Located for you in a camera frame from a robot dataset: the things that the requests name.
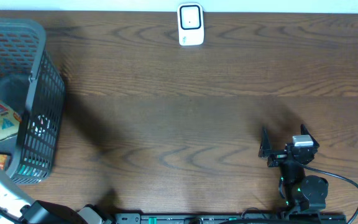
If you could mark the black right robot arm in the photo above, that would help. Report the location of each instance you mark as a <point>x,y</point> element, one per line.
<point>304,194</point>

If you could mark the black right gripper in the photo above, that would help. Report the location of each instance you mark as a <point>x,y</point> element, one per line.
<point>278,156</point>

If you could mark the orange tissue packet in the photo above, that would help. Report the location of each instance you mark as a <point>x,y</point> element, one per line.
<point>4,161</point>

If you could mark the grey plastic shopping basket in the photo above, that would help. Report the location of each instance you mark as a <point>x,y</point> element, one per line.
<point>32,87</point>

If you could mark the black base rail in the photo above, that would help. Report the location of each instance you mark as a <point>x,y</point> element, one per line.
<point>252,217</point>

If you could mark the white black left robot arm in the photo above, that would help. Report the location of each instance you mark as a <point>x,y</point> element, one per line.
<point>18,207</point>

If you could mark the white barcode scanner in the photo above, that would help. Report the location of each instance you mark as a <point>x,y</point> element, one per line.
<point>190,24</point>

